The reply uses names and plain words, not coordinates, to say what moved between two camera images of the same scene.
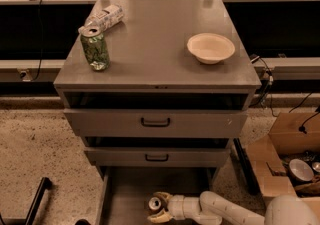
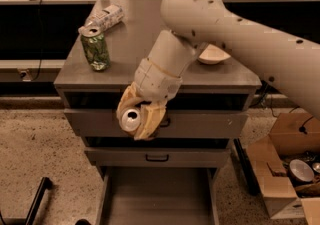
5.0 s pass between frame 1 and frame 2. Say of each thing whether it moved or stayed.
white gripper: moved
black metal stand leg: stayed
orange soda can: moved
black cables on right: stayed
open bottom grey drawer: stayed
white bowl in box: stayed
